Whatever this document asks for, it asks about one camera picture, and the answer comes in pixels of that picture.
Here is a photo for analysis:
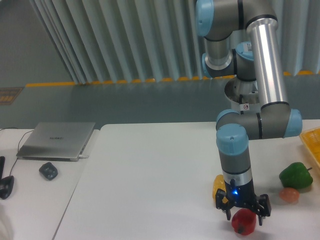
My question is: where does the black cable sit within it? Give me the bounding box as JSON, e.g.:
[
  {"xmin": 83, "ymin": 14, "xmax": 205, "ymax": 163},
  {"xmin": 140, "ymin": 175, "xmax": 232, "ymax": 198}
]
[{"xmin": 0, "ymin": 127, "xmax": 36, "ymax": 179}]

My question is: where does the brown egg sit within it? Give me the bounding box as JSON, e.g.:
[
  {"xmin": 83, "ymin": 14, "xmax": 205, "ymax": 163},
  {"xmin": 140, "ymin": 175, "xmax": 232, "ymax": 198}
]
[{"xmin": 279, "ymin": 187, "xmax": 300, "ymax": 203}]

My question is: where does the black scanner stand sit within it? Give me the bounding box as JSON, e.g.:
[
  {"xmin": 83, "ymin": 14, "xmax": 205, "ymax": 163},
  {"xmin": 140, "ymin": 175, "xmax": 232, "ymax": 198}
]
[{"xmin": 0, "ymin": 175, "xmax": 15, "ymax": 200}]

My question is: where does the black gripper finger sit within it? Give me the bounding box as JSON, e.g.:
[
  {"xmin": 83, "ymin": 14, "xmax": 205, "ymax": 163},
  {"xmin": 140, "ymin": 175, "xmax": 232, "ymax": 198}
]
[
  {"xmin": 252, "ymin": 194, "xmax": 271, "ymax": 226},
  {"xmin": 215, "ymin": 188, "xmax": 233, "ymax": 221}
]

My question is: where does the green bell pepper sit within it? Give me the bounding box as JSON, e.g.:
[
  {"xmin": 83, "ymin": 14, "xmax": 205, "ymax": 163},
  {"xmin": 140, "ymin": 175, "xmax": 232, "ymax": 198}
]
[{"xmin": 279, "ymin": 162, "xmax": 313, "ymax": 190}]

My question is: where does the black handheld device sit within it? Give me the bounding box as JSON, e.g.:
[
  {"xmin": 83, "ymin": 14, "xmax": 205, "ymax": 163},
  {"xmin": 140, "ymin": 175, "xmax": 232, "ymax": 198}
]
[{"xmin": 0, "ymin": 156, "xmax": 6, "ymax": 180}]

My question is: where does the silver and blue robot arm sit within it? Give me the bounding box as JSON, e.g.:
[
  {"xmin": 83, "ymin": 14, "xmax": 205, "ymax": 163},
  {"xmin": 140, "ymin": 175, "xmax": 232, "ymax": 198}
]
[{"xmin": 195, "ymin": 0, "xmax": 303, "ymax": 221}]

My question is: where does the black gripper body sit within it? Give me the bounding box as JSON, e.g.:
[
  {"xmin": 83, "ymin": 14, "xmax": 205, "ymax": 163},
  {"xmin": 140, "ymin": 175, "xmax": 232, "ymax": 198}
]
[{"xmin": 223, "ymin": 179, "xmax": 257, "ymax": 209}]

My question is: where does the yellow bell pepper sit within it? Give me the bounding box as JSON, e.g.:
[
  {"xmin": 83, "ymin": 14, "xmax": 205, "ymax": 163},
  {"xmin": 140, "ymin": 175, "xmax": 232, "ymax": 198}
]
[{"xmin": 212, "ymin": 174, "xmax": 227, "ymax": 202}]

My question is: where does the red bell pepper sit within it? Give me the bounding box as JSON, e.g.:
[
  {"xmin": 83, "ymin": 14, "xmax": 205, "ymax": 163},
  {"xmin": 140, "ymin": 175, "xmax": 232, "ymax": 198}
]
[{"xmin": 231, "ymin": 208, "xmax": 256, "ymax": 236}]

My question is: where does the silver laptop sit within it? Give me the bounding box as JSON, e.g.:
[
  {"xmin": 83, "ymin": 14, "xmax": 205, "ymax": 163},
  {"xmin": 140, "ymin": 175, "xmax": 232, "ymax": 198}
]
[{"xmin": 16, "ymin": 122, "xmax": 95, "ymax": 162}]

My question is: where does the yellow plastic basket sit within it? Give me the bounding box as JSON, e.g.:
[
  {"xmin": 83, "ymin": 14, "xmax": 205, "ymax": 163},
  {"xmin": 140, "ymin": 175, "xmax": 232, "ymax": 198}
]
[{"xmin": 299, "ymin": 127, "xmax": 320, "ymax": 168}]

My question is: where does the dark blue small device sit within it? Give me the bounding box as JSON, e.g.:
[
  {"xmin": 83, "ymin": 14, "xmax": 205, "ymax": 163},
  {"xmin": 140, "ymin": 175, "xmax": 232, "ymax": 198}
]
[{"xmin": 39, "ymin": 162, "xmax": 58, "ymax": 181}]

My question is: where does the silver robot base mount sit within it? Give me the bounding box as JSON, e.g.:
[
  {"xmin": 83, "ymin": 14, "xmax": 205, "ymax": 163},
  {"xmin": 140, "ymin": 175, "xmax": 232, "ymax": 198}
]
[{"xmin": 224, "ymin": 77, "xmax": 261, "ymax": 114}]

